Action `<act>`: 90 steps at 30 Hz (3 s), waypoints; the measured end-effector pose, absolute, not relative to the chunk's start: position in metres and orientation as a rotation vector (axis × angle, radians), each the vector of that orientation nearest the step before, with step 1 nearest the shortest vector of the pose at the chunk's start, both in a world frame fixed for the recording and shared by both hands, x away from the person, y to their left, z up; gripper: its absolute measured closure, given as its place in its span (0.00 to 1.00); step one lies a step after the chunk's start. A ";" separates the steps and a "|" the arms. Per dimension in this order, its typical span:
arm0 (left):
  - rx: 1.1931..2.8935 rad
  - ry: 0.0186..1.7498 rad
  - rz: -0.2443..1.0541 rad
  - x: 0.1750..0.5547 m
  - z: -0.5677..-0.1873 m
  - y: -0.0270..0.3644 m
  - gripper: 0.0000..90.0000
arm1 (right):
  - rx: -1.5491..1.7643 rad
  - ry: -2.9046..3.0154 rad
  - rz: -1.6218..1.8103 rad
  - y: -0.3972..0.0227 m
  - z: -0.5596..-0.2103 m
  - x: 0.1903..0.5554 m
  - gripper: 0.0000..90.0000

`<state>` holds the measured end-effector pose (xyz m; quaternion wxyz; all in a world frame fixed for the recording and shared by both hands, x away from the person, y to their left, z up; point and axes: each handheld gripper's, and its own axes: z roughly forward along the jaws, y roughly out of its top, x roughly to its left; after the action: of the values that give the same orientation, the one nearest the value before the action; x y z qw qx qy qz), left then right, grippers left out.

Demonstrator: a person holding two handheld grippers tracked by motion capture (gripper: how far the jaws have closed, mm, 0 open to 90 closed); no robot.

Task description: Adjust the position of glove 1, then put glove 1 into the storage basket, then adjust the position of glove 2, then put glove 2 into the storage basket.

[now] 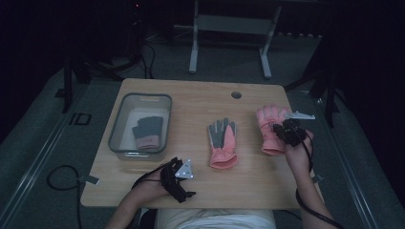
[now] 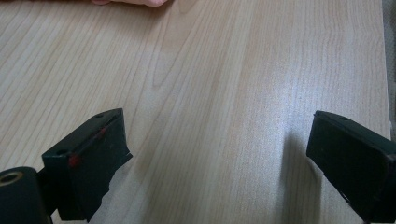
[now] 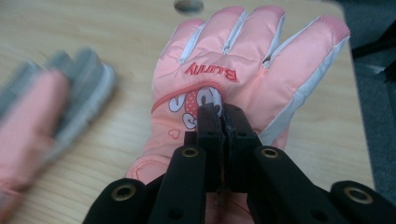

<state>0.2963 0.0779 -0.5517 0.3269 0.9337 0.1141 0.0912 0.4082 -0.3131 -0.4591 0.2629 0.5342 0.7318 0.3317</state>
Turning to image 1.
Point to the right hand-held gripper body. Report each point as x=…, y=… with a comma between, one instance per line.
x=294, y=130

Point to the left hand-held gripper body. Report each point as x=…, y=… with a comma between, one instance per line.
x=173, y=181

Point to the pink glove with printed patch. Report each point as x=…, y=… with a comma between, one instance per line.
x=269, y=140

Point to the pink glove with grey palm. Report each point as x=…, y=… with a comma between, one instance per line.
x=223, y=143

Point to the grey plastic bin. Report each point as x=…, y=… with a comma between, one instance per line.
x=127, y=127

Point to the person's left hand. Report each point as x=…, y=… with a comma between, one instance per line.
x=149, y=187

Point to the person's right hand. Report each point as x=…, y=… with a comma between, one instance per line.
x=299, y=156

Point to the person's white shirt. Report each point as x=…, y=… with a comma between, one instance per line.
x=216, y=219

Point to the black metal stand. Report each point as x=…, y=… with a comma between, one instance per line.
x=67, y=86
x=331, y=95

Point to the black rectangular floor marker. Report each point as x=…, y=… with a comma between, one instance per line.
x=79, y=119

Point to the metal floor rail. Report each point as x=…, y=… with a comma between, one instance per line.
x=359, y=197
x=35, y=164

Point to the white metal desk frame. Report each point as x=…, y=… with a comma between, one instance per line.
x=232, y=24

